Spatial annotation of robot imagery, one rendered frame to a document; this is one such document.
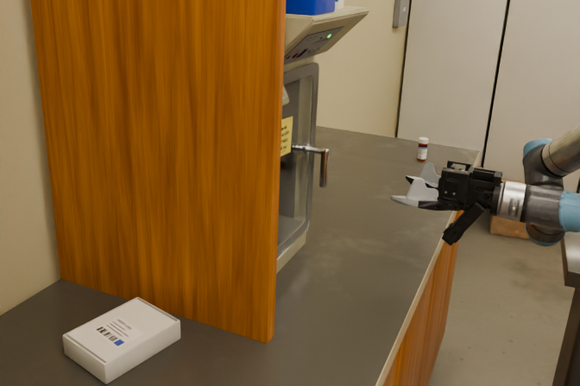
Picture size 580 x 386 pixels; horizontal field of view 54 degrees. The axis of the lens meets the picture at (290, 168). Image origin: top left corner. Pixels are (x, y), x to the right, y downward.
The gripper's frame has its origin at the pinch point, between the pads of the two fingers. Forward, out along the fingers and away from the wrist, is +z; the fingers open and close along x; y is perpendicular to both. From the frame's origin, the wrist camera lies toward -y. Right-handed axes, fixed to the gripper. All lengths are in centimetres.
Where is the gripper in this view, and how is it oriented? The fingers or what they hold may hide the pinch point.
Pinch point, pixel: (400, 190)
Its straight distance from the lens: 124.1
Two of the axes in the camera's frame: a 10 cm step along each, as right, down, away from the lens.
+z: -9.1, -1.7, 3.8
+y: 0.4, -9.4, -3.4
